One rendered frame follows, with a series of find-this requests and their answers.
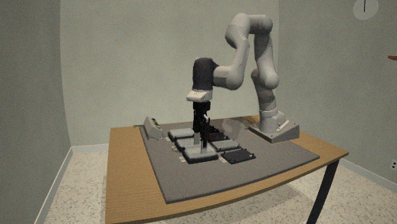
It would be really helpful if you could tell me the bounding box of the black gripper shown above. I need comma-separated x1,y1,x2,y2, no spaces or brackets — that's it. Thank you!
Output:
193,101,211,154

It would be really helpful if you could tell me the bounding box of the grey button panel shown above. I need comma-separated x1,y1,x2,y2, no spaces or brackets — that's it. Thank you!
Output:
133,116,163,141

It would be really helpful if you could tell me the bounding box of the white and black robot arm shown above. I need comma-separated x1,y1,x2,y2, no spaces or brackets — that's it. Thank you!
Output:
186,13,290,133

